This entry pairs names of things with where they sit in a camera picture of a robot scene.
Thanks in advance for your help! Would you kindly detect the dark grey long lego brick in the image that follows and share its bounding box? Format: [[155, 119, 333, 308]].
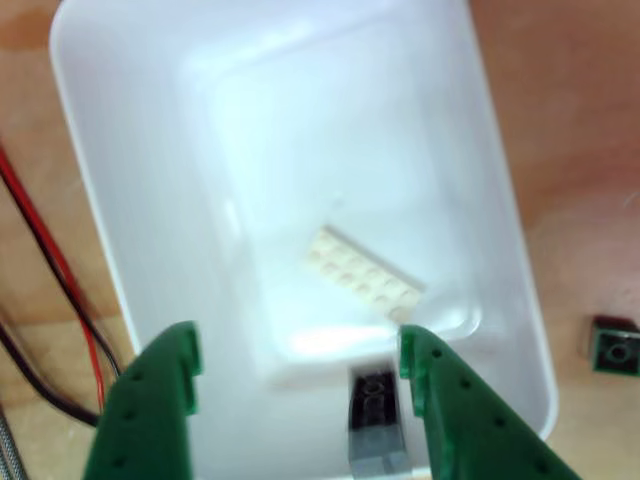
[[344, 364, 416, 480]]

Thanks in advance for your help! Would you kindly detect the green 2x2 lego brick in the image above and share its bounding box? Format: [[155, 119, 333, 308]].
[[587, 314, 640, 377]]

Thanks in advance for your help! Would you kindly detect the white long lego plate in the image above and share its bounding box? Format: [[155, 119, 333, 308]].
[[303, 224, 429, 321]]

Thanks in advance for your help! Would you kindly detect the white plastic bin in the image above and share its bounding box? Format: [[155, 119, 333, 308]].
[[48, 0, 560, 480]]

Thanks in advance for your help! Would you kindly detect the thin black cable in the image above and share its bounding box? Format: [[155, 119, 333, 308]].
[[0, 169, 124, 376]]

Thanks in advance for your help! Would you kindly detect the thick black cable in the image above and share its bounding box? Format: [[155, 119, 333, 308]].
[[0, 322, 101, 427]]

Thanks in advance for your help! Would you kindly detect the red cable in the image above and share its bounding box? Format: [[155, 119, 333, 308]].
[[0, 144, 109, 401]]

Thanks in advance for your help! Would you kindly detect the grey braided cable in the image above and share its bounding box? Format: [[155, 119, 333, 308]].
[[0, 402, 26, 480]]

